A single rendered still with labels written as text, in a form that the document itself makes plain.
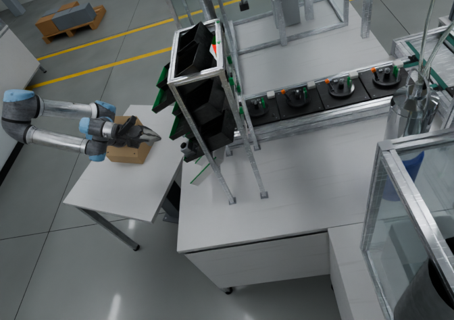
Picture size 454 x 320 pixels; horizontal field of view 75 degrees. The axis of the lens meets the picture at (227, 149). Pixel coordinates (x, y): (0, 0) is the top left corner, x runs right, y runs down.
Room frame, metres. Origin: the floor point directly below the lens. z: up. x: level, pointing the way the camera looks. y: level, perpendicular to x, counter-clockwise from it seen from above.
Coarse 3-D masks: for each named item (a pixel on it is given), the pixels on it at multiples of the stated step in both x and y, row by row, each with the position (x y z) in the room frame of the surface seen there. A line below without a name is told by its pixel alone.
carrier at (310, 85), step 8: (296, 88) 1.34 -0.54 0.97; (304, 88) 1.24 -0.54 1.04; (312, 88) 1.29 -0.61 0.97; (280, 96) 1.34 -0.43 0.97; (288, 96) 1.29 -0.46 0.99; (296, 96) 1.23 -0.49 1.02; (304, 96) 1.18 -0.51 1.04; (312, 96) 1.23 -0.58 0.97; (280, 104) 1.27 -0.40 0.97; (288, 104) 1.23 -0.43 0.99; (296, 104) 1.20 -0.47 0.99; (304, 104) 1.17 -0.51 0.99; (312, 104) 1.17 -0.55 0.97; (320, 104) 1.14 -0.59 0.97; (280, 112) 1.21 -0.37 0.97; (288, 112) 1.18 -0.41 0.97; (296, 112) 1.16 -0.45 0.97; (304, 112) 1.14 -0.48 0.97; (312, 112) 1.11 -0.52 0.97
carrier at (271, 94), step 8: (264, 96) 1.40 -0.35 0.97; (272, 96) 1.35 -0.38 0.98; (248, 104) 1.37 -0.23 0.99; (256, 104) 1.30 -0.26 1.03; (264, 104) 1.27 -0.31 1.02; (272, 104) 1.30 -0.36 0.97; (256, 112) 1.27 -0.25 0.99; (264, 112) 1.24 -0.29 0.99; (272, 112) 1.24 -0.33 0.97; (256, 120) 1.23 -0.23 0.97; (264, 120) 1.20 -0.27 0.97; (272, 120) 1.18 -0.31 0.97
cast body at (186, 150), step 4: (188, 140) 0.98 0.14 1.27; (184, 144) 0.96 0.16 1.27; (188, 144) 0.96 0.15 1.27; (192, 144) 0.96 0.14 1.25; (184, 148) 0.95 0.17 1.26; (188, 148) 0.94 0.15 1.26; (192, 148) 0.95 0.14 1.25; (196, 148) 0.94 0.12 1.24; (184, 152) 0.95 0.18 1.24; (188, 152) 0.94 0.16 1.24; (192, 152) 0.93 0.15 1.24; (196, 152) 0.93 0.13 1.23; (184, 156) 0.95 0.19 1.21; (188, 156) 0.94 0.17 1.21
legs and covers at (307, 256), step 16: (272, 240) 0.60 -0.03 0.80; (288, 240) 0.58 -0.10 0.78; (304, 240) 0.56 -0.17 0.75; (320, 240) 0.54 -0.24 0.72; (192, 256) 0.71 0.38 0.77; (208, 256) 0.69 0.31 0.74; (224, 256) 0.67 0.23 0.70; (240, 256) 0.65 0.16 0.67; (256, 256) 0.62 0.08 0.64; (272, 256) 0.60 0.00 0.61; (288, 256) 0.58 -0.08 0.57; (304, 256) 0.56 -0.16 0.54; (320, 256) 0.54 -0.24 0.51; (208, 272) 0.71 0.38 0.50; (224, 272) 0.68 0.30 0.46; (240, 272) 0.66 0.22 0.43; (256, 272) 0.64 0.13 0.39; (272, 272) 0.61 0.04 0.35; (288, 272) 0.59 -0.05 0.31; (304, 272) 0.57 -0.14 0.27; (320, 272) 0.54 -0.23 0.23; (224, 288) 0.72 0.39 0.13
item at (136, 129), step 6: (114, 126) 1.11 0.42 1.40; (120, 126) 1.14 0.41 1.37; (132, 126) 1.11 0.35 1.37; (138, 126) 1.10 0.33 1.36; (114, 132) 1.09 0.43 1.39; (126, 132) 1.07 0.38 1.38; (132, 132) 1.07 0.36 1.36; (138, 132) 1.07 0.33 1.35; (114, 138) 1.09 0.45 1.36; (120, 138) 1.10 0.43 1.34; (126, 138) 1.06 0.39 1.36; (132, 144) 1.06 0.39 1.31; (138, 144) 1.05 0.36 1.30
